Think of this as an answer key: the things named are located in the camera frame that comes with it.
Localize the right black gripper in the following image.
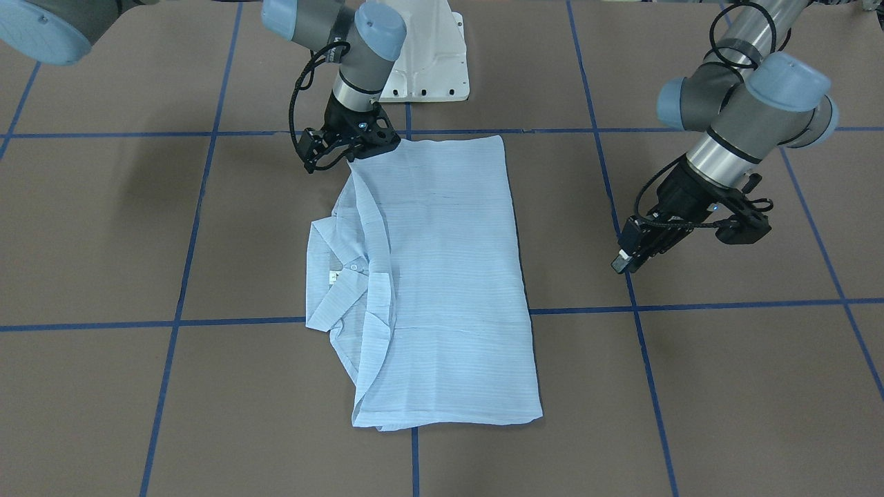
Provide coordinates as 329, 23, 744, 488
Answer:
297, 95, 401, 173

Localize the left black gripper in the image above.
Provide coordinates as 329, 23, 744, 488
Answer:
611, 155, 773, 275

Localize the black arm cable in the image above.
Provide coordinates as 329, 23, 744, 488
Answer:
289, 41, 353, 149
634, 0, 795, 228

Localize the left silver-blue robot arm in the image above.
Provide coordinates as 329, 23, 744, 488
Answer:
611, 1, 839, 274

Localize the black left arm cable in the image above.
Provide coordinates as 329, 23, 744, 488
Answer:
634, 0, 795, 228

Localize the brown paper table mat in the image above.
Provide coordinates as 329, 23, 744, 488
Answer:
1, 1, 883, 496

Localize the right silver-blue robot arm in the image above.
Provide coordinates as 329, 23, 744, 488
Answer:
1, 1, 407, 173

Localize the white pedestal column base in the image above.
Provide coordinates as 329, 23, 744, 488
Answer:
380, 1, 470, 103

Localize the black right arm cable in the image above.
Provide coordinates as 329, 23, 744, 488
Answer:
289, 41, 353, 149

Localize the light blue button-up shirt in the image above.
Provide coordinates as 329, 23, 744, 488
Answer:
305, 135, 543, 431

